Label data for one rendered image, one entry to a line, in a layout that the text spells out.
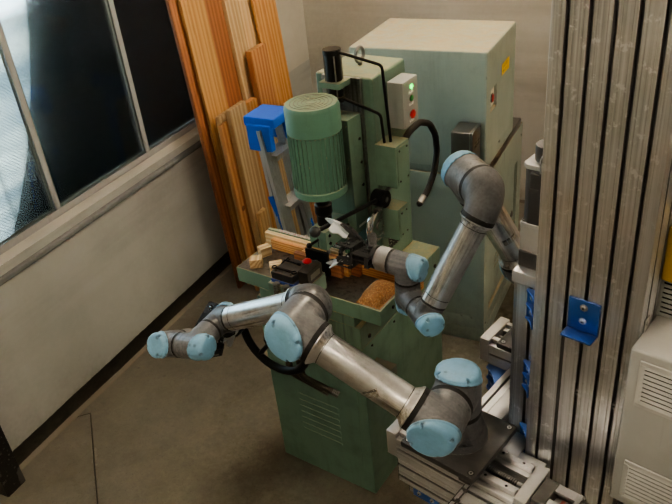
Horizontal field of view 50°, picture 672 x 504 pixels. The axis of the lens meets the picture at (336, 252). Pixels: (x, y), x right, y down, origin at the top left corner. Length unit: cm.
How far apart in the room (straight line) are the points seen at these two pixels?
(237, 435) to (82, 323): 87
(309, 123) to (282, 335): 74
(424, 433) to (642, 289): 58
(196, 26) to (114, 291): 132
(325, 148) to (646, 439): 121
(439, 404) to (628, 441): 43
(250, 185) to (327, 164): 159
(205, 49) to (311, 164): 157
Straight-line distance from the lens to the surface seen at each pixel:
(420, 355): 290
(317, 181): 231
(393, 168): 243
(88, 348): 357
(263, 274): 255
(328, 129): 224
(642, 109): 147
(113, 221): 353
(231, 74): 396
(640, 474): 189
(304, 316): 178
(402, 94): 243
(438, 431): 173
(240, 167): 378
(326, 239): 243
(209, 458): 320
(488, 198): 193
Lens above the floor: 226
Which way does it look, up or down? 31 degrees down
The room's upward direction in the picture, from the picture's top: 6 degrees counter-clockwise
